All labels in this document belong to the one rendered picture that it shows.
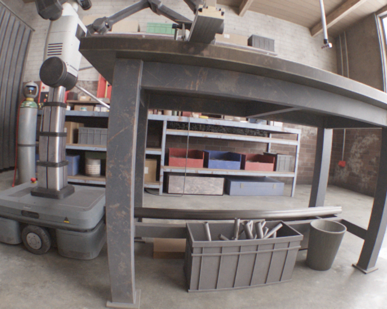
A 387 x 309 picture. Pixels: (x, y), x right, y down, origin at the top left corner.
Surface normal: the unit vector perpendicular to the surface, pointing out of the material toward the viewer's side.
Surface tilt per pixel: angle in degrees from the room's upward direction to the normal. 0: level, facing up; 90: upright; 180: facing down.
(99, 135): 90
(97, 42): 90
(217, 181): 90
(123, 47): 90
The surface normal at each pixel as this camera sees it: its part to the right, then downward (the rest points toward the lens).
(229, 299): 0.07, -0.99
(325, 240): -0.55, 0.12
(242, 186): 0.15, 0.08
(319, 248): -0.73, 0.10
